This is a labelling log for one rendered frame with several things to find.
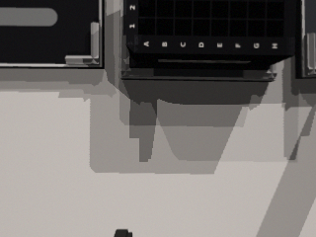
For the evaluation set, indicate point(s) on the black well plate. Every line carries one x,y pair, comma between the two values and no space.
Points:
210,34

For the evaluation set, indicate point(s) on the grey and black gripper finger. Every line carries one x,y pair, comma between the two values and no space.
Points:
123,233

